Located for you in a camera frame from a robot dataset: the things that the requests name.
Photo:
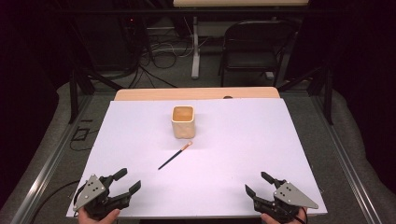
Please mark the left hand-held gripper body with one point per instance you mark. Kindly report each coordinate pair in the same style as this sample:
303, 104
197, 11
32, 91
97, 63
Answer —
93, 194

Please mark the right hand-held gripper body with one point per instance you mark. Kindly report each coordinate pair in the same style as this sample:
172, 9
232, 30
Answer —
288, 199

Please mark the cream square pen holder cup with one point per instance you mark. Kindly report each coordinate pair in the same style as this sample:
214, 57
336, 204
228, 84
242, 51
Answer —
183, 126

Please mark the person's left hand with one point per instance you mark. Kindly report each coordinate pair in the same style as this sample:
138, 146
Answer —
93, 220

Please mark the person's right hand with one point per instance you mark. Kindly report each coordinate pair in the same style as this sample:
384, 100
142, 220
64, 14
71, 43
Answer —
271, 220

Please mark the white board sheet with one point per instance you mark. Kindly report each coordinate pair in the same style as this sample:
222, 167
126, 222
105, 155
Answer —
218, 161

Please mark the light wooden table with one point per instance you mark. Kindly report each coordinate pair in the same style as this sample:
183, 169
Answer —
193, 93

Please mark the black folding chair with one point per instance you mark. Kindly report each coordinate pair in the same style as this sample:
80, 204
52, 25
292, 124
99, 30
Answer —
252, 59

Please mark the black computer tower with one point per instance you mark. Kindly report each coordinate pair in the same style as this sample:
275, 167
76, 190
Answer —
109, 43

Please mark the white table leg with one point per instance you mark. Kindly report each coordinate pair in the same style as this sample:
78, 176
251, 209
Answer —
195, 53

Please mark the pale table top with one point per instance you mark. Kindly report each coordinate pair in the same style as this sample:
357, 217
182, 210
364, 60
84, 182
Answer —
239, 2

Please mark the aluminium rail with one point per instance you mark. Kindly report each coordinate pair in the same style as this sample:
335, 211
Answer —
345, 161
46, 174

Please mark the black frame stand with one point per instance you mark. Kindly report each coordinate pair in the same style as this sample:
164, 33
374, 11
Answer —
74, 93
327, 93

